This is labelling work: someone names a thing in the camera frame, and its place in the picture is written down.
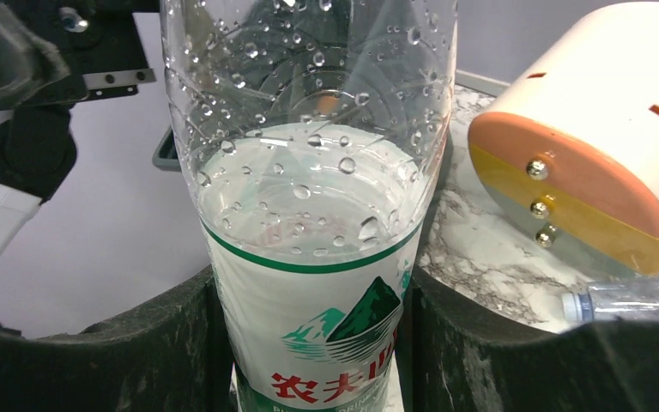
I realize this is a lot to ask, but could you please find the round drawer cabinet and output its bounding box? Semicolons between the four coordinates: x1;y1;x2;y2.
468;2;659;276

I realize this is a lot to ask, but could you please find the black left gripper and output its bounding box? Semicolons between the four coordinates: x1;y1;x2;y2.
0;0;160;111

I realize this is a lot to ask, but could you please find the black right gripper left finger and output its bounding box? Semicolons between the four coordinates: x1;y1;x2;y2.
0;269;236;411

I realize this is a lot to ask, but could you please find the dark green plastic bin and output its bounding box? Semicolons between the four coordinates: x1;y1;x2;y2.
152;127;181;172

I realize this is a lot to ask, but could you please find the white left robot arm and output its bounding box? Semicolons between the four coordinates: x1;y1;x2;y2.
0;1;160;256

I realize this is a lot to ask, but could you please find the green label water bottle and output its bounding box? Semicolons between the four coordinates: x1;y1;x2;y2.
160;0;458;411

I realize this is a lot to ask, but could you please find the clear bottle blue cap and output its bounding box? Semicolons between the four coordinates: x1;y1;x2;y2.
560;278;659;324

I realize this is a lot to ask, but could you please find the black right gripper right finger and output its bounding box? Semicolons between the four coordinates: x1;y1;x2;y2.
396;268;659;411

